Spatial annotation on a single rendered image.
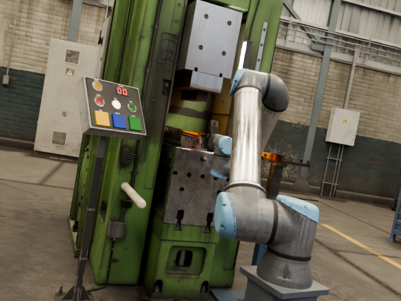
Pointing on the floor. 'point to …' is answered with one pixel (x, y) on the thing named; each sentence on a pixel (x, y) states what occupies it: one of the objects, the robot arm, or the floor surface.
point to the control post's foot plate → (73, 295)
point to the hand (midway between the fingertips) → (203, 134)
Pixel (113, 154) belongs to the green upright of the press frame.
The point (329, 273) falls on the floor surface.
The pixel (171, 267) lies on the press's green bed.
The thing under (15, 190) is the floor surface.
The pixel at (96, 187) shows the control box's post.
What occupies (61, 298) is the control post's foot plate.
